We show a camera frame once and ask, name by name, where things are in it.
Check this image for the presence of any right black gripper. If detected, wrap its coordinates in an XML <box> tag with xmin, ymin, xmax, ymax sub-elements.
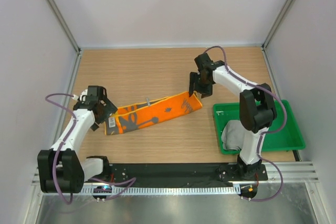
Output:
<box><xmin>189</xmin><ymin>72</ymin><xmax>213</xmax><ymax>99</ymax></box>

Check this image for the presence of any grey orange happy towel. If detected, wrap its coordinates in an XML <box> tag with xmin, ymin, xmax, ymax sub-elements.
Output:
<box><xmin>104</xmin><ymin>91</ymin><xmax>203</xmax><ymax>136</ymax></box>

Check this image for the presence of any grey panda towel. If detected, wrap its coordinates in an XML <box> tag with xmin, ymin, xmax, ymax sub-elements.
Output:
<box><xmin>221</xmin><ymin>120</ymin><xmax>245</xmax><ymax>151</ymax></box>

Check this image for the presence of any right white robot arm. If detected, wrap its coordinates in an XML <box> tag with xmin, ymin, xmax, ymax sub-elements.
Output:
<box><xmin>189</xmin><ymin>53</ymin><xmax>277</xmax><ymax>180</ymax></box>

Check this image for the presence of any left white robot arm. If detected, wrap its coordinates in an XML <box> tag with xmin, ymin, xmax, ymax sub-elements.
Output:
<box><xmin>37</xmin><ymin>86</ymin><xmax>117</xmax><ymax>194</ymax></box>

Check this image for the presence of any green plastic tray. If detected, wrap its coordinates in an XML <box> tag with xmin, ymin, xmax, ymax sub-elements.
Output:
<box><xmin>213</xmin><ymin>100</ymin><xmax>306</xmax><ymax>155</ymax></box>

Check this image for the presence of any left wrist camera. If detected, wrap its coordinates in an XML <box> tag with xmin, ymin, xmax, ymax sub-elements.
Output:
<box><xmin>72</xmin><ymin>89</ymin><xmax>88</xmax><ymax>101</ymax></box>

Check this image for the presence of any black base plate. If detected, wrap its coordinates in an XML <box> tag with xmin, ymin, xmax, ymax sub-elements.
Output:
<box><xmin>95</xmin><ymin>163</ymin><xmax>268</xmax><ymax>188</ymax></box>

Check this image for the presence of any slotted cable duct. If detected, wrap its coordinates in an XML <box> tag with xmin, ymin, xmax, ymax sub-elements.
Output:
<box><xmin>80</xmin><ymin>185</ymin><xmax>240</xmax><ymax>196</ymax></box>

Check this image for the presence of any front aluminium rail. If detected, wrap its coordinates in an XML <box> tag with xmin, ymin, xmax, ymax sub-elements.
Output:
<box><xmin>31</xmin><ymin>161</ymin><xmax>320</xmax><ymax>186</ymax></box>

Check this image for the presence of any left aluminium frame post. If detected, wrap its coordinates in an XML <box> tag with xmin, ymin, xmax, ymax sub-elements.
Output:
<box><xmin>30</xmin><ymin>0</ymin><xmax>81</xmax><ymax>54</ymax></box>

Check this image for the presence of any aluminium frame post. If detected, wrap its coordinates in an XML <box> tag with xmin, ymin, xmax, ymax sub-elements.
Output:
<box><xmin>30</xmin><ymin>0</ymin><xmax>81</xmax><ymax>54</ymax></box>
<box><xmin>261</xmin><ymin>0</ymin><xmax>310</xmax><ymax>50</ymax></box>

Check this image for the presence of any right aluminium frame post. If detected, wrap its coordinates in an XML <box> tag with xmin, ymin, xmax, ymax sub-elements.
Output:
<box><xmin>261</xmin><ymin>0</ymin><xmax>310</xmax><ymax>50</ymax></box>

